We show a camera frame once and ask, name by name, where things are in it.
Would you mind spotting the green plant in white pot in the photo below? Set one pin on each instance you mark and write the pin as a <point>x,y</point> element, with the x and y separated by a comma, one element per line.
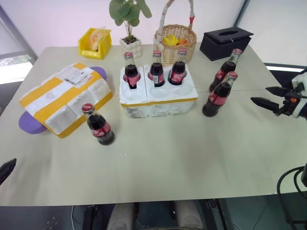
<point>130,45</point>

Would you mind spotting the black frame under table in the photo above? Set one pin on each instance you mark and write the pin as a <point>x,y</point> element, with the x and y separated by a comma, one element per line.
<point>216,214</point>
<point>91,218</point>

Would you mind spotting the orange and white soft toy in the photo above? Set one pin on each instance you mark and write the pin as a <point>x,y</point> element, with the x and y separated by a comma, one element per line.
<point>96,39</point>

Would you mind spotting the yellow plastic bin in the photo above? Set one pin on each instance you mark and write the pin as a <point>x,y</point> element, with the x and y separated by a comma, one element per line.
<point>105,44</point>

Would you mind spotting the grey rounded shape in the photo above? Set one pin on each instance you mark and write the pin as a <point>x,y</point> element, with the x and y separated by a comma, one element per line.
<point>121,216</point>
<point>189,215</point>

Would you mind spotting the purple plate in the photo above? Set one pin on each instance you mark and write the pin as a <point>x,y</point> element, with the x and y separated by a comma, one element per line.
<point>30,123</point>

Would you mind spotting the yellow toy fruit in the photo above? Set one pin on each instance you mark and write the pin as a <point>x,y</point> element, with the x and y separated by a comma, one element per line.
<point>170,40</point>

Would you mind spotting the white foam bottle crate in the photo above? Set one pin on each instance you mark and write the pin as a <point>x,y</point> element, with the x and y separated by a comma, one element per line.
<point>158,103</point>

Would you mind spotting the white foam lid yellow tape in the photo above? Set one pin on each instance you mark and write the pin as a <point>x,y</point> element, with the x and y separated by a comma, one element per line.
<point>64,100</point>

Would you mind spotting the orange toy fruit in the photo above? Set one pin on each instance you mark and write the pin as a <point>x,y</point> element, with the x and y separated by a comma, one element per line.
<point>183,41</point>

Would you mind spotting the black tissue box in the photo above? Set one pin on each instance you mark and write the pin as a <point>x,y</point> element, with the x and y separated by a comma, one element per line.
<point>223,46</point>

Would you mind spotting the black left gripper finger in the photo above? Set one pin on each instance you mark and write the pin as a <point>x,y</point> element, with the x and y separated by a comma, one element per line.
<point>6,169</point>

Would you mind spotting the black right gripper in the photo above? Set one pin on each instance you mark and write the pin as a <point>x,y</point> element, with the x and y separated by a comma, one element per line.
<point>287,106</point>

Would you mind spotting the glass cola bottle red cap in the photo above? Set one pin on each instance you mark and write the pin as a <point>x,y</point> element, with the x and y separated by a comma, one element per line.
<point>224,70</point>
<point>156,72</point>
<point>99,127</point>
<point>131,74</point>
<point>177,74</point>
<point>217,98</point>

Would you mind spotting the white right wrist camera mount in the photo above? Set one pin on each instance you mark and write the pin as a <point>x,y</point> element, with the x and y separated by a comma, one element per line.
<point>301,109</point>

